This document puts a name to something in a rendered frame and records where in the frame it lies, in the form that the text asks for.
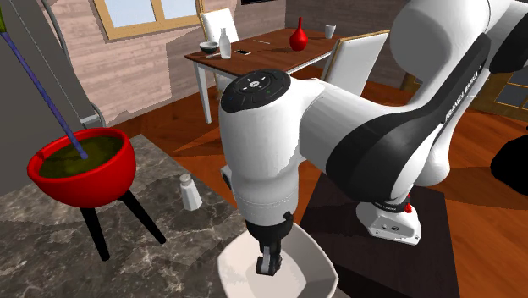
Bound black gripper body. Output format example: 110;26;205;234
245;211;295;254

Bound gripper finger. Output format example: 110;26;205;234
270;240;284;272
255;244;274;277

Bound white square bowl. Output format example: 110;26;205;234
217;223;340;298

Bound white salt shaker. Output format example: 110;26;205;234
179;173;204;212

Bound dark robot stand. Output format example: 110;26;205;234
299;172;461;298

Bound brown dining table white legs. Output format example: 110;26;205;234
184;16;346;124

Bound red bowl planter black legs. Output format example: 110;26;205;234
0;8;168;262

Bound white dining chair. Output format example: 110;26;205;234
321;29;391;98
199;8;240;45

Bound wooden framed window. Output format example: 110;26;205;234
91;0;206;41

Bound black bulky object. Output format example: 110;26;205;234
489;135;528;196

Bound wooden glass-paned door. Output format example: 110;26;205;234
469;68;528;123

